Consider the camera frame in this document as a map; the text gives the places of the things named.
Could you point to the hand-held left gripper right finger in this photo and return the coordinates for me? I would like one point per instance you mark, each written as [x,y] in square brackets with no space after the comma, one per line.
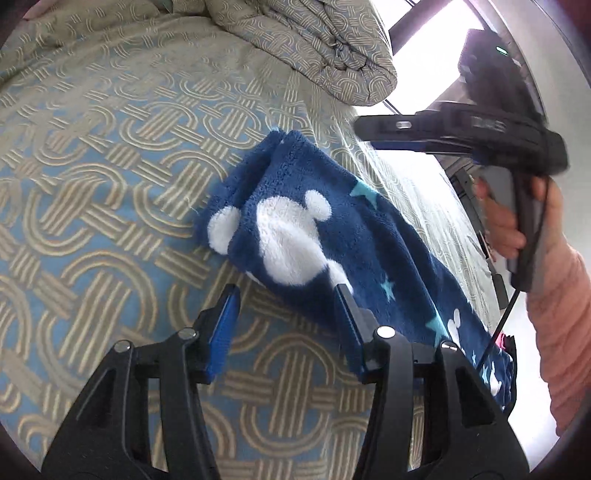
[352,332]

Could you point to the person's right hand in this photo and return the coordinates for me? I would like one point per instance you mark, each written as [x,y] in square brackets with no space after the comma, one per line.
[501,221]

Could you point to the person's right forearm pink sleeve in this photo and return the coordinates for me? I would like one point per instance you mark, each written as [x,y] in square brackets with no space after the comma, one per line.
[561,332]

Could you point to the folded patterned beige duvet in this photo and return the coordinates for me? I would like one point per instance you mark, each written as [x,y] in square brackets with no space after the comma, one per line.
[318,41]

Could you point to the window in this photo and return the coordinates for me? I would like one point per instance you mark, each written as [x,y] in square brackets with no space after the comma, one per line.
[429,50]

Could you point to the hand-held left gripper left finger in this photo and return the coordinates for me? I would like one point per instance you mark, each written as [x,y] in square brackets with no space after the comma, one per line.
[225,332]

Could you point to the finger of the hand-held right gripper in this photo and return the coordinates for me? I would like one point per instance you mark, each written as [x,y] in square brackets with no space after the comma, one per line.
[397,129]

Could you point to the blue fleece mouse-print blanket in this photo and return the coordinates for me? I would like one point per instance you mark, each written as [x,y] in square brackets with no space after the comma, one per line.
[295,240]

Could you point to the patterned blue beige bed cover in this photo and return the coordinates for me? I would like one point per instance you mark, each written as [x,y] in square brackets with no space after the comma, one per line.
[115,194]

